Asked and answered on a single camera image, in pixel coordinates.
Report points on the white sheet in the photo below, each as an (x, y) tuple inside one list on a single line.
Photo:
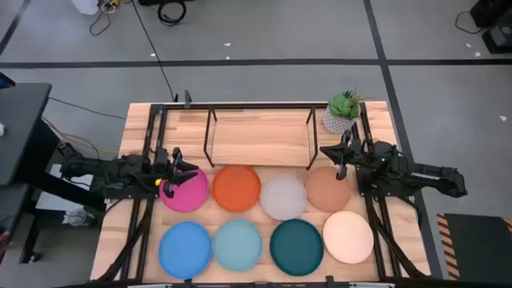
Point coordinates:
[(52, 202)]

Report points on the black mat with hazard stripes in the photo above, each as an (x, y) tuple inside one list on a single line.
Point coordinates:
[(476, 244)]

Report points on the black metal table frame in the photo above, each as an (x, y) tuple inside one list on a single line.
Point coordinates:
[(240, 106)]

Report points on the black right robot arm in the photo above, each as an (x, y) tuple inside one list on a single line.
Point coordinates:
[(432, 176)]

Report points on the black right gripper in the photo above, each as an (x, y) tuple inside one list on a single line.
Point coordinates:
[(352, 152)]

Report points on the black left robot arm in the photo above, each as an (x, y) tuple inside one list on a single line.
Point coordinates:
[(120, 168)]

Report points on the white container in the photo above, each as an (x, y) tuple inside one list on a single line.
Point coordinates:
[(85, 6)]

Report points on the peach plate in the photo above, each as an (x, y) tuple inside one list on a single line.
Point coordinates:
[(348, 237)]

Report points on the blue plate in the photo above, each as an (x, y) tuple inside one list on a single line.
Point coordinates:
[(185, 250)]

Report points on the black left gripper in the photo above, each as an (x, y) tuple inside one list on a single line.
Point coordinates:
[(164, 164)]

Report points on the pale grey plate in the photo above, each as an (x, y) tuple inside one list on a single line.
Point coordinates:
[(283, 197)]

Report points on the black equipment box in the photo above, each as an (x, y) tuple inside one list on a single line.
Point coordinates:
[(500, 40)]

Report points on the light teal plate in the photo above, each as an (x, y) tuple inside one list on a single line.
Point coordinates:
[(237, 245)]

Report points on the pink plate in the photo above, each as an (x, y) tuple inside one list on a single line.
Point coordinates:
[(192, 197)]

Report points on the terracotta brown plate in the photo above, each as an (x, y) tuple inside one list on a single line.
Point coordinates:
[(328, 194)]

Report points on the black equipment case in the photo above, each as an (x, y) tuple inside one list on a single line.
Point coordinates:
[(492, 12)]

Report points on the succulent in white pot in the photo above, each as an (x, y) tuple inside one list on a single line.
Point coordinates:
[(340, 116)]

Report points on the orange plate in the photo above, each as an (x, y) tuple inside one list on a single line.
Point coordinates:
[(236, 188)]

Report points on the dark device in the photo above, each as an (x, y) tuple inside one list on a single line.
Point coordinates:
[(5, 82)]

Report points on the dark teal plate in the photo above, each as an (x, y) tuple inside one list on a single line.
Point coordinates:
[(297, 247)]

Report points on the wooden shelf with black legs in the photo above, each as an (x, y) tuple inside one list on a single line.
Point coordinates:
[(260, 140)]

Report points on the black desk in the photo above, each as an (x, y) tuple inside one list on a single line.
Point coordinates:
[(20, 120)]

